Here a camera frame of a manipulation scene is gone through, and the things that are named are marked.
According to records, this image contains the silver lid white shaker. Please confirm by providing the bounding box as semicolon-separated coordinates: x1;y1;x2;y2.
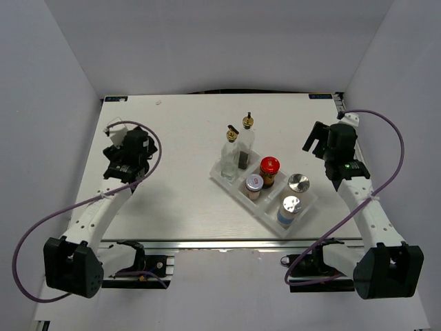
286;173;311;196

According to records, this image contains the red lid sauce jar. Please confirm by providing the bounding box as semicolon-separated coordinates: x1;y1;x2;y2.
260;156;280;189

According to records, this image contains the blue label shaker bottle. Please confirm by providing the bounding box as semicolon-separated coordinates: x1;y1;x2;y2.
276;195;302;228

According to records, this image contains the dark sauce oil bottle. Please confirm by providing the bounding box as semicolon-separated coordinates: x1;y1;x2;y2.
238;112;255;170

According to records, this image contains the orange spice jar white lid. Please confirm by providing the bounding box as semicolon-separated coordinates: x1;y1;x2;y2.
245;173;264;201

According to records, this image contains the clear oil bottle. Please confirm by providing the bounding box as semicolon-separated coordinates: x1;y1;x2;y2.
220;125;239;182

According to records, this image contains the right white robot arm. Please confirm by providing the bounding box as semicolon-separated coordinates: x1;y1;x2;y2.
302;121;424;299

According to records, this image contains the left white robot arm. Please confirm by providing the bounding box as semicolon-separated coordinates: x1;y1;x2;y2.
43;121;162;298

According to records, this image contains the right blue table sticker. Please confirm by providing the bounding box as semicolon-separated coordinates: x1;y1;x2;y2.
308;93;334;100

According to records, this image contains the blue table sticker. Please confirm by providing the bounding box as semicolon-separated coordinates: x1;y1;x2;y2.
104;96;128;103
308;93;334;100

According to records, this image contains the left blue table sticker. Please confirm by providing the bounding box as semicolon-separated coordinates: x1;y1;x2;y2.
104;96;128;103

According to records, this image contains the white three-compartment tray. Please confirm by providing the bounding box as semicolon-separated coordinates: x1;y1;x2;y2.
209;151;318;238

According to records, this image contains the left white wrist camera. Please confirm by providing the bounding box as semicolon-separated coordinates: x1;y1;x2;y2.
103;117;128;148

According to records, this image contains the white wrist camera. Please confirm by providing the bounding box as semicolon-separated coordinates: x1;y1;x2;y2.
103;117;128;148
337;111;360;128

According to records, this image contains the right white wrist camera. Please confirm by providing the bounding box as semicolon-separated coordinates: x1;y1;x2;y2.
337;111;360;128

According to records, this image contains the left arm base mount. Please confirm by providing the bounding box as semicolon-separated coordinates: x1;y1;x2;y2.
98;240;174;290

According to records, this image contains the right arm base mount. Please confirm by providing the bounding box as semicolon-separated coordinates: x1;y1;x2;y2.
289;239;355;293

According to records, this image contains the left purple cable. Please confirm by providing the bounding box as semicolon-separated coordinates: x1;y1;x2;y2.
12;120;163;304

